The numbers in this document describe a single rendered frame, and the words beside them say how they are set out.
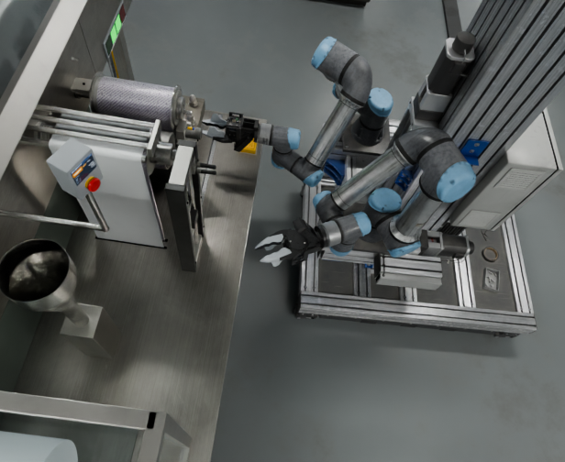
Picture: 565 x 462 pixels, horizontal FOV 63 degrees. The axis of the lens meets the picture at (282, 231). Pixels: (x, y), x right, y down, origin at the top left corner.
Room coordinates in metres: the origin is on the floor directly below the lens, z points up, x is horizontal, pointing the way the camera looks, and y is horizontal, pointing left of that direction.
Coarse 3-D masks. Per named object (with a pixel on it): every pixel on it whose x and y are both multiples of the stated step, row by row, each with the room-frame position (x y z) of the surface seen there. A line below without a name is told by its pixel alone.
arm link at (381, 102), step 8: (376, 88) 1.52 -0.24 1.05; (376, 96) 1.47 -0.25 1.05; (384, 96) 1.49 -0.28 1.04; (368, 104) 1.44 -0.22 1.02; (376, 104) 1.43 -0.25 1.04; (384, 104) 1.45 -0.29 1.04; (392, 104) 1.46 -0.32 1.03; (360, 112) 1.45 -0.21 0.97; (368, 112) 1.43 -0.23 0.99; (376, 112) 1.42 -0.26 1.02; (384, 112) 1.43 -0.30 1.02; (368, 120) 1.43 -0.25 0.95; (376, 120) 1.42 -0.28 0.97; (384, 120) 1.44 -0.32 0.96; (376, 128) 1.42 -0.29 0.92
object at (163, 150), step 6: (162, 144) 0.76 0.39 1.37; (168, 144) 0.76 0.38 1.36; (156, 150) 0.73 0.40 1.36; (162, 150) 0.74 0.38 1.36; (168, 150) 0.74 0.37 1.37; (156, 156) 0.72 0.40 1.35; (162, 156) 0.72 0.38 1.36; (168, 156) 0.73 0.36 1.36; (156, 162) 0.72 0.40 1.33; (162, 162) 0.72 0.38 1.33; (168, 162) 0.72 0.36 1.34
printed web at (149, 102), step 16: (112, 80) 0.99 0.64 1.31; (128, 80) 1.02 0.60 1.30; (112, 96) 0.94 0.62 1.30; (128, 96) 0.95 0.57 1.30; (144, 96) 0.96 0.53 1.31; (160, 96) 0.97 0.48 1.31; (112, 112) 0.91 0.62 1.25; (128, 112) 0.92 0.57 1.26; (144, 112) 0.93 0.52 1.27; (160, 112) 0.94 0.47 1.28; (160, 224) 0.67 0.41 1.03
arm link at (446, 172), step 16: (432, 144) 0.92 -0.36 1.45; (448, 144) 0.92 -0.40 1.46; (416, 160) 0.91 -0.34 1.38; (432, 160) 0.87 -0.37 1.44; (448, 160) 0.87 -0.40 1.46; (464, 160) 0.88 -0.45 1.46; (432, 176) 0.84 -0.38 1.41; (448, 176) 0.82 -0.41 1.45; (464, 176) 0.83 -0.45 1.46; (416, 192) 0.87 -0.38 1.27; (432, 192) 0.82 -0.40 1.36; (448, 192) 0.80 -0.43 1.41; (464, 192) 0.83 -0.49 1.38; (416, 208) 0.84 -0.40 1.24; (432, 208) 0.83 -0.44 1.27; (384, 224) 0.89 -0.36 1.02; (400, 224) 0.85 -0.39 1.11; (416, 224) 0.83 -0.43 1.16; (384, 240) 0.85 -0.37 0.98; (400, 240) 0.82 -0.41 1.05; (416, 240) 0.85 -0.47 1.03; (400, 256) 0.82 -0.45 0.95
